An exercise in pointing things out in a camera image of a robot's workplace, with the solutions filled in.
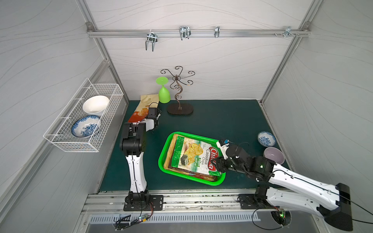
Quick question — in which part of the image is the orange cheddar chips bag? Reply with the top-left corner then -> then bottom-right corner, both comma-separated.
128,94 -> 159,123

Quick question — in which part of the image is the green seaweed snack bag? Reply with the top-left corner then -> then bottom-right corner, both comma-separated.
171,135 -> 221,178

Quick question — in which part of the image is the blue Sea Salt chips bag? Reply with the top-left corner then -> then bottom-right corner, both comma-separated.
163,134 -> 178,170

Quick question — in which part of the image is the brown Kettle chips bag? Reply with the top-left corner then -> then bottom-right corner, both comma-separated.
166,167 -> 218,182

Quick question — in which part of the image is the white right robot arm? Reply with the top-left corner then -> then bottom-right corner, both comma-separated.
211,140 -> 353,232

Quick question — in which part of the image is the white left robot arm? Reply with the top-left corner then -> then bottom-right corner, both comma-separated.
119,107 -> 164,212

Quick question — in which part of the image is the green plastic basket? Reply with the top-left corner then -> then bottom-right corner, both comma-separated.
158,132 -> 226,186

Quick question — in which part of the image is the green plastic wine glass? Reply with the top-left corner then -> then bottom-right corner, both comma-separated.
156,77 -> 171,103

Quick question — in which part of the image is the dark metal ornament stand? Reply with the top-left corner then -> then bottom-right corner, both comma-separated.
160,66 -> 195,116

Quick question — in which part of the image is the small blue patterned bowl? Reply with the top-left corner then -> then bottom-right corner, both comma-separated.
257,131 -> 276,147

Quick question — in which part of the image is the pink round bowl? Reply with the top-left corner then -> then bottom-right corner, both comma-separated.
263,147 -> 285,165

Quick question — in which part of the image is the white ceramic bowl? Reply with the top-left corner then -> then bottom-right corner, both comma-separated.
83,95 -> 110,116

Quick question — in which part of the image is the blue patterned ceramic bowl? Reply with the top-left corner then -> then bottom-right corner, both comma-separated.
71,115 -> 101,138

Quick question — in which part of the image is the metal double hook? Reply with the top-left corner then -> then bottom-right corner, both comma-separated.
145,32 -> 158,51

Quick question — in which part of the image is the metal clip hook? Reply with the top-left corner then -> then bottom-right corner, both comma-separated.
179,26 -> 191,40

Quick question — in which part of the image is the small metal hook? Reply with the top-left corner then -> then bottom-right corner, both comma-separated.
214,26 -> 220,38

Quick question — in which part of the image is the metal corner hook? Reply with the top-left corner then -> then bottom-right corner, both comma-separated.
274,26 -> 297,38

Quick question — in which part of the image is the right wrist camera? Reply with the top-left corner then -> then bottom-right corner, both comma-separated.
217,139 -> 230,160

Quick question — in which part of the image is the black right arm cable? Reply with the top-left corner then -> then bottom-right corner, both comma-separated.
251,141 -> 373,231

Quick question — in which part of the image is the white wire wall basket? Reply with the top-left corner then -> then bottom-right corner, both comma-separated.
43,79 -> 123,152

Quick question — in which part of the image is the aluminium top rail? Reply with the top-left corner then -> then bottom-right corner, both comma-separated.
87,23 -> 311,39

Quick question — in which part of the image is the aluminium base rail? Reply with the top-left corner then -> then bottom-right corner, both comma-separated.
81,187 -> 304,223

